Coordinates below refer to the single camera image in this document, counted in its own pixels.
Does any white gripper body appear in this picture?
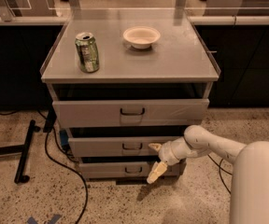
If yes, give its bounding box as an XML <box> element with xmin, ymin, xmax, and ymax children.
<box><xmin>159</xmin><ymin>137</ymin><xmax>191</xmax><ymax>166</ymax></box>

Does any grey bottom drawer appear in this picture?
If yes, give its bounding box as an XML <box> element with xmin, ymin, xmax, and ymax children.
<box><xmin>78</xmin><ymin>159</ymin><xmax>187</xmax><ymax>180</ymax></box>

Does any grey drawer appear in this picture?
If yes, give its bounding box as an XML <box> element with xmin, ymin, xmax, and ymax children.
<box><xmin>78</xmin><ymin>159</ymin><xmax>187</xmax><ymax>180</ymax></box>
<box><xmin>52</xmin><ymin>99</ymin><xmax>209</xmax><ymax>128</ymax></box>
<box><xmin>68</xmin><ymin>136</ymin><xmax>177</xmax><ymax>157</ymax></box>

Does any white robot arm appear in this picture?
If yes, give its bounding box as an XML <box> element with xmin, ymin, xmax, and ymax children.
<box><xmin>147</xmin><ymin>125</ymin><xmax>269</xmax><ymax>224</ymax></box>

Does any grey top drawer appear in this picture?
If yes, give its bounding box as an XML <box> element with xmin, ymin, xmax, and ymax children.
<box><xmin>52</xmin><ymin>99</ymin><xmax>209</xmax><ymax>128</ymax></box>

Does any grey drawer cabinet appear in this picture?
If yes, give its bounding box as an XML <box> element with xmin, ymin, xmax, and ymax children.
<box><xmin>42</xmin><ymin>8</ymin><xmax>219</xmax><ymax>176</ymax></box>

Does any grey middle drawer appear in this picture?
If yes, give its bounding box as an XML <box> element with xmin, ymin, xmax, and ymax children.
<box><xmin>68</xmin><ymin>136</ymin><xmax>177</xmax><ymax>157</ymax></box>

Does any white paper bowl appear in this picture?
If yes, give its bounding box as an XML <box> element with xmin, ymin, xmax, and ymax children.
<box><xmin>123</xmin><ymin>26</ymin><xmax>161</xmax><ymax>49</ymax></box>

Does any green soda can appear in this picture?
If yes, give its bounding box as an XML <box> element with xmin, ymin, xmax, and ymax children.
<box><xmin>75</xmin><ymin>32</ymin><xmax>99</xmax><ymax>73</ymax></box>

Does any blue tape floor mark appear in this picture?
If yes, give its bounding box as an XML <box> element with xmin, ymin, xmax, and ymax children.
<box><xmin>26</xmin><ymin>214</ymin><xmax>62</xmax><ymax>224</ymax></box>

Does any black metal stand base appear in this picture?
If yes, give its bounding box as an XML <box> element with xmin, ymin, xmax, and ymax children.
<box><xmin>0</xmin><ymin>119</ymin><xmax>40</xmax><ymax>184</ymax></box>

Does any black cable right floor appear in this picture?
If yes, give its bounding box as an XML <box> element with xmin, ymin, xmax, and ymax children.
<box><xmin>207</xmin><ymin>154</ymin><xmax>234</xmax><ymax>195</ymax></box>

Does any black cable floor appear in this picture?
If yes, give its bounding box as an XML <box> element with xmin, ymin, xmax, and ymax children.
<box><xmin>207</xmin><ymin>154</ymin><xmax>234</xmax><ymax>195</ymax></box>
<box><xmin>36</xmin><ymin>109</ymin><xmax>89</xmax><ymax>224</ymax></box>

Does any black cable left floor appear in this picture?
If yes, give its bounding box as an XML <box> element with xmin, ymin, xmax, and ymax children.
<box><xmin>36</xmin><ymin>109</ymin><xmax>89</xmax><ymax>224</ymax></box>

